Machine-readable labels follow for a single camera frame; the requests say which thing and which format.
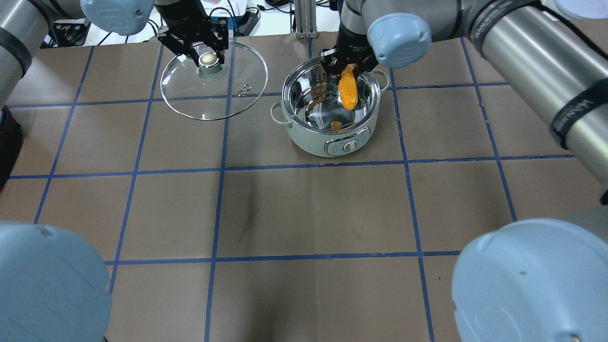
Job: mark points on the black bracket on table edge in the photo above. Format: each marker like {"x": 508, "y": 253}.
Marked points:
{"x": 67, "y": 33}

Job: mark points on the aluminium frame post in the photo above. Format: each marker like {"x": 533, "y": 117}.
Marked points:
{"x": 305, "y": 19}

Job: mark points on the glass pot lid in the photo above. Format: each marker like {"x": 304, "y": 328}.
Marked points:
{"x": 216, "y": 86}

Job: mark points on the black power adapter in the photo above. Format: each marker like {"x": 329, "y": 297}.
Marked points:
{"x": 247, "y": 22}

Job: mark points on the yellow plastic corn cob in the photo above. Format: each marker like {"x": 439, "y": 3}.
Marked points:
{"x": 348, "y": 89}

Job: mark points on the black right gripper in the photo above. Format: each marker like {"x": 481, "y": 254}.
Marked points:
{"x": 352, "y": 42}

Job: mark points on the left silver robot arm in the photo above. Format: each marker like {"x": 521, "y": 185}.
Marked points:
{"x": 105, "y": 159}

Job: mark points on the pale green electric pot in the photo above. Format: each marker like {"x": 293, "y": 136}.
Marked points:
{"x": 312, "y": 112}

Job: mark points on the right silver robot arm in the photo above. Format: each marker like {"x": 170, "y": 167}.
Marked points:
{"x": 455, "y": 197}

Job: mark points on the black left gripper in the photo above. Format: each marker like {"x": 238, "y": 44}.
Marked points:
{"x": 184, "y": 18}

